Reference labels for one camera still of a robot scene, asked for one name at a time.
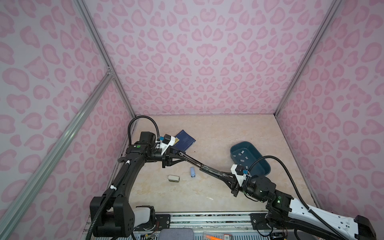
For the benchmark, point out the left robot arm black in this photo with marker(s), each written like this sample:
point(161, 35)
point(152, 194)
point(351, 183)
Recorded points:
point(111, 214)

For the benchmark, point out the teal plastic tray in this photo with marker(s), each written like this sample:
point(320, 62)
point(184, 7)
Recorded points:
point(245, 154)

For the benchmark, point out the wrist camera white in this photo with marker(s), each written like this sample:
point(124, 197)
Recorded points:
point(166, 141)
point(241, 174)

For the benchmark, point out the orange handled tool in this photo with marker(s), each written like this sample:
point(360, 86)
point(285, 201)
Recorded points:
point(217, 236)

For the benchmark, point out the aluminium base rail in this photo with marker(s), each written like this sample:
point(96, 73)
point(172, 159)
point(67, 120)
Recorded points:
point(240, 225)

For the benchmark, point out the aluminium frame corner post right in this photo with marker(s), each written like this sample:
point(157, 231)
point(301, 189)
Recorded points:
point(322, 29)

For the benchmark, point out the aluminium diagonal frame bar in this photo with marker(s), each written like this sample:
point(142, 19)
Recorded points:
point(21, 204)

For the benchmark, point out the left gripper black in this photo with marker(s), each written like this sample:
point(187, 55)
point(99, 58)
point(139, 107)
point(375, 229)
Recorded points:
point(166, 158)

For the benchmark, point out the aluminium frame corner post left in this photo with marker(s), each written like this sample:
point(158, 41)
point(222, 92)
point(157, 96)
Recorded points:
point(91, 26)

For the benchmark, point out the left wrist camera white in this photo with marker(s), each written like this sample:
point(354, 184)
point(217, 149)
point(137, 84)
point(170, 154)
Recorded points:
point(166, 141)

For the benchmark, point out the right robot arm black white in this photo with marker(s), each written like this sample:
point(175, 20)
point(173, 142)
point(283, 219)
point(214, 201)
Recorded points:
point(294, 213)

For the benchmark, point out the blue book yellow label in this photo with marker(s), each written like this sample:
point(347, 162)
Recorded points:
point(183, 141)

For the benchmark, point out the aluminium frame corner post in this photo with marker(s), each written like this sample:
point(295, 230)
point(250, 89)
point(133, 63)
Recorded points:
point(322, 29)
point(91, 26)

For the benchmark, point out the grey pad front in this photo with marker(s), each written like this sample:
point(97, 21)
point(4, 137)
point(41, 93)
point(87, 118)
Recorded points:
point(176, 234)

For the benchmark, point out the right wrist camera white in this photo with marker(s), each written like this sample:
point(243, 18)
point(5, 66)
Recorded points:
point(241, 174)

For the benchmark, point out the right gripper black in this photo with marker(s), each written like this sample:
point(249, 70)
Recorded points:
point(236, 189)

